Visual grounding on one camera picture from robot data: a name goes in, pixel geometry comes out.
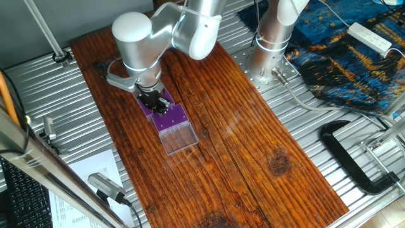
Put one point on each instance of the thin metal rod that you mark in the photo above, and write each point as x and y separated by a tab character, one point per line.
379	163

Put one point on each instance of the purple pipette tip box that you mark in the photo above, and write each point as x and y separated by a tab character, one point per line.
144	111
178	117

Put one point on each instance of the aluminium frame bar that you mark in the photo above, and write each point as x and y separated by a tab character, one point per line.
47	169

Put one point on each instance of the orange tube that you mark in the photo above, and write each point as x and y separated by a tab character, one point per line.
5	95

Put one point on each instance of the blue starry patterned cloth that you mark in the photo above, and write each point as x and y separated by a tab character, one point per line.
348	73

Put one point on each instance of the printed white paper sheet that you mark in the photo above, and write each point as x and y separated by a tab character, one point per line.
95	164

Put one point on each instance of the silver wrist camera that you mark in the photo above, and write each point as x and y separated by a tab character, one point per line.
121	83

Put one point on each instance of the white power strip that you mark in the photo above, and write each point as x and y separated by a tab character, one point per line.
368	37

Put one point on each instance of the aluminium profile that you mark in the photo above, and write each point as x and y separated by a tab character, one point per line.
389	131

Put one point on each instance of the black keyboard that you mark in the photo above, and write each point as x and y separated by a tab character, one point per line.
25	202

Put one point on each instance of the black C-clamp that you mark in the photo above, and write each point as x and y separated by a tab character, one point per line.
343	160

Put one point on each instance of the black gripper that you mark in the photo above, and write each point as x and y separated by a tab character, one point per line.
151	98

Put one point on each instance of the silver depth camera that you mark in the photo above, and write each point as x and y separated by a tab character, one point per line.
106	187
49	128

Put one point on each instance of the thin aluminium post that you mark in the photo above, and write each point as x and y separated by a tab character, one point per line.
45	28

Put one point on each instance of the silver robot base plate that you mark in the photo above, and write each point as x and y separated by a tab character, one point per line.
262	85

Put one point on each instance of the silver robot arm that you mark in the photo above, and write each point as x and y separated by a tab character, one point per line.
136	47

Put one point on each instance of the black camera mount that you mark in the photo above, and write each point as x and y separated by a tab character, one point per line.
55	148

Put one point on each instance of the brown wooden board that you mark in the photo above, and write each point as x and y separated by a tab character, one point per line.
221	142

